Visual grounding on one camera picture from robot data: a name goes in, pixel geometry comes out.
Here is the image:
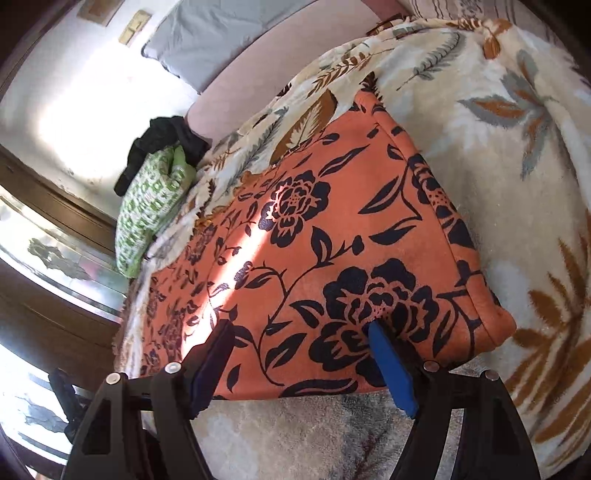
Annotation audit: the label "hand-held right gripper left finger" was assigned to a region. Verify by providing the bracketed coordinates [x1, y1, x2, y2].
[62, 318, 237, 480]

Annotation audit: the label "orange floral garment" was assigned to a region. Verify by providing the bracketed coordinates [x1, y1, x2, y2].
[139, 90, 518, 400]

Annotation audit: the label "pink bolster cushion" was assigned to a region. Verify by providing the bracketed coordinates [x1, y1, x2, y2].
[185, 0, 416, 145]

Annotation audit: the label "framed wall picture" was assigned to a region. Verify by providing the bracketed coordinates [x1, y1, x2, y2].
[76, 0, 122, 27]

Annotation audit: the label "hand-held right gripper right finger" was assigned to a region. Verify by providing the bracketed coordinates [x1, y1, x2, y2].
[367, 320, 542, 480]

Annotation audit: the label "cream leaf-print blanket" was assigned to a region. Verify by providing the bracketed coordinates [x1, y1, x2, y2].
[111, 14, 591, 480]

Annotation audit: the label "wooden door frame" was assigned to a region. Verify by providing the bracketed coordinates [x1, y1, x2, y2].
[0, 147, 123, 395]

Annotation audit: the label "grey pillow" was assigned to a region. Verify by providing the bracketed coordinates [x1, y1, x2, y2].
[141, 0, 324, 96]

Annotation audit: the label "beige wall switch plate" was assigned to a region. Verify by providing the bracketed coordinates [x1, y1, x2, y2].
[119, 11, 151, 46]

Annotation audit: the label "black garment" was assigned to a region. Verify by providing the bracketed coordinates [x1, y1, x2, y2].
[113, 116, 213, 197]

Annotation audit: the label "striped beige cushion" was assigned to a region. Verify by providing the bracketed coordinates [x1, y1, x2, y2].
[406, 0, 536, 22]

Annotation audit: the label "green patterned pillow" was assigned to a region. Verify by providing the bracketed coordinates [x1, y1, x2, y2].
[115, 147, 197, 278]

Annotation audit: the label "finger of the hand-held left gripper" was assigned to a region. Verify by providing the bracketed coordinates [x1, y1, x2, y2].
[48, 368, 91, 446]

